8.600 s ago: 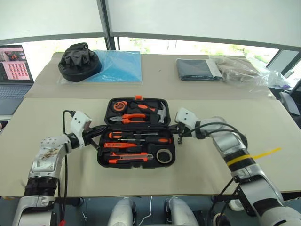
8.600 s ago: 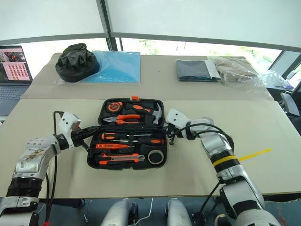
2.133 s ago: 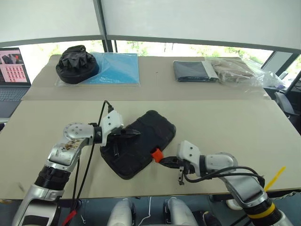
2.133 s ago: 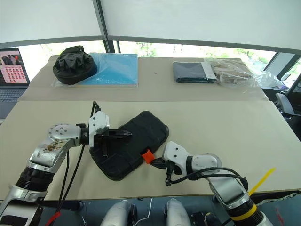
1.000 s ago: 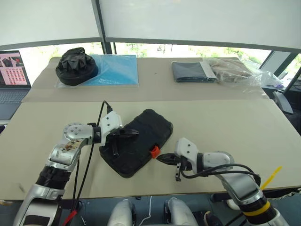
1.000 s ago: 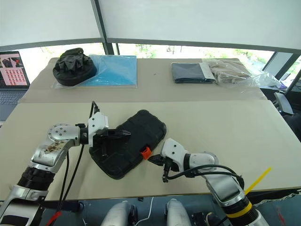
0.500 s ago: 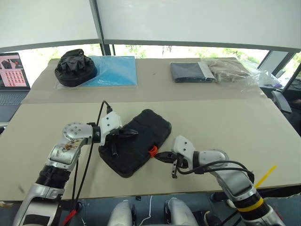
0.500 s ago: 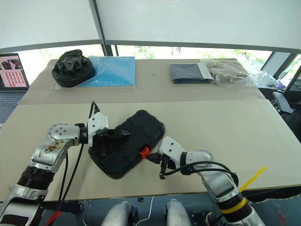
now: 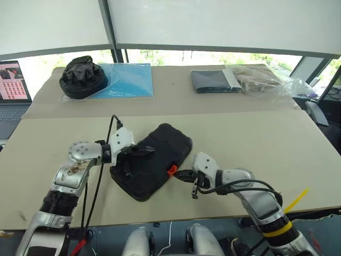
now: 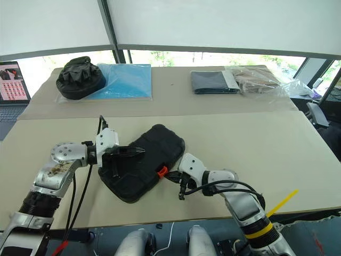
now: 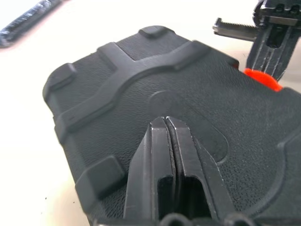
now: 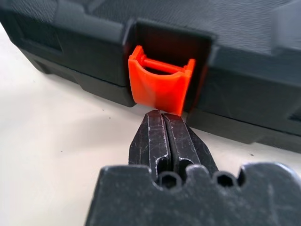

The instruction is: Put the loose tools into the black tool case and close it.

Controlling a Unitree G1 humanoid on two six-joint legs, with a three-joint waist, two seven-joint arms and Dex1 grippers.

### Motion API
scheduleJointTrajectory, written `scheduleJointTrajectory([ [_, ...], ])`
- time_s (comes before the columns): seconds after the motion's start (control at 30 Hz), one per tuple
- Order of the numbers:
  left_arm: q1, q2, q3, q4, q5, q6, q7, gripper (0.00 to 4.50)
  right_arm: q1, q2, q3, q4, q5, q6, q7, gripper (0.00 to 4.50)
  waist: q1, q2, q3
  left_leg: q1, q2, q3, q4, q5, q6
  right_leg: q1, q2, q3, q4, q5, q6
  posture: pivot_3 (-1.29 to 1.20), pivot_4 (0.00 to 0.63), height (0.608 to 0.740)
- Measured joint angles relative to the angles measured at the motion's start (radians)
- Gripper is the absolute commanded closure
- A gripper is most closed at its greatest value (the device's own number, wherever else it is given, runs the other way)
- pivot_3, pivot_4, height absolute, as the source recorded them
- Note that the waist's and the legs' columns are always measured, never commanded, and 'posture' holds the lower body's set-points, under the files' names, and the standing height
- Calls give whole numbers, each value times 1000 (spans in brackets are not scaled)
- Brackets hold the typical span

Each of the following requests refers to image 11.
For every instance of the folded grey cloth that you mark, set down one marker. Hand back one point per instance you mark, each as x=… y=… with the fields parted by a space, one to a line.
x=23 y=23

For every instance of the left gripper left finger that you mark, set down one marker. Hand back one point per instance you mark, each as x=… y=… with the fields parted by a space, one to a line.
x=145 y=164

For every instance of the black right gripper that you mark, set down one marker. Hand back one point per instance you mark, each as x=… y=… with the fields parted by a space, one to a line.
x=277 y=14

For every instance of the black plastic tool case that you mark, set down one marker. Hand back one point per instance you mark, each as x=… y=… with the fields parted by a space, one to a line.
x=105 y=106

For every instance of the orange case latch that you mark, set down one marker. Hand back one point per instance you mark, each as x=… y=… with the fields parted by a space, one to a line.
x=261 y=77

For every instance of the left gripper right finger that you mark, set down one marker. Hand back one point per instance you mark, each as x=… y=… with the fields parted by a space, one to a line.
x=188 y=153

